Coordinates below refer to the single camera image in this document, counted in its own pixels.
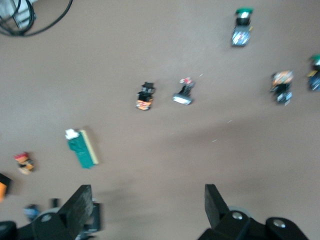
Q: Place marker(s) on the black square push button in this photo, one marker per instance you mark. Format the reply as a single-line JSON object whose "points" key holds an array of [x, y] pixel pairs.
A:
{"points": [[183, 96]]}

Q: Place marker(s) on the black knob orange selector switch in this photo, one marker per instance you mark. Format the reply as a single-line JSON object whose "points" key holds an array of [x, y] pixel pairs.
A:
{"points": [[145, 98]]}

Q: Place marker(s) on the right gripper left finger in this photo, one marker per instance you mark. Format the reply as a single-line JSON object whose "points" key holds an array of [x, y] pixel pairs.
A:
{"points": [[50, 227]]}

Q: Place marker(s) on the red mushroom button black body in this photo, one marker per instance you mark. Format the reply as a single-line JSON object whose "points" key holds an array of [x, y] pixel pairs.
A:
{"points": [[31, 212]]}

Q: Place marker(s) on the orange button enclosure box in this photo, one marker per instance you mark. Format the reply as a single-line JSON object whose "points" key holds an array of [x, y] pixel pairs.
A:
{"points": [[3, 190]]}

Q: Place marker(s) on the green push button blue body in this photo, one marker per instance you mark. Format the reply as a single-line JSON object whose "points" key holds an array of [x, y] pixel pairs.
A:
{"points": [[315, 77], [241, 35]]}

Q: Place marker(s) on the black orange contact switch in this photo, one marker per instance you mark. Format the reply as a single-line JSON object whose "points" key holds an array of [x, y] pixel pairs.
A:
{"points": [[281, 85]]}

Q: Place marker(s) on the red emergency stop orange body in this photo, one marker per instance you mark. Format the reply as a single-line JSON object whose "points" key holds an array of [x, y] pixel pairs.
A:
{"points": [[23, 163]]}

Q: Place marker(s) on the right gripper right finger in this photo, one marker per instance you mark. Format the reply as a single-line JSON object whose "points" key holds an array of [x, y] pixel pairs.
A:
{"points": [[237, 228]]}

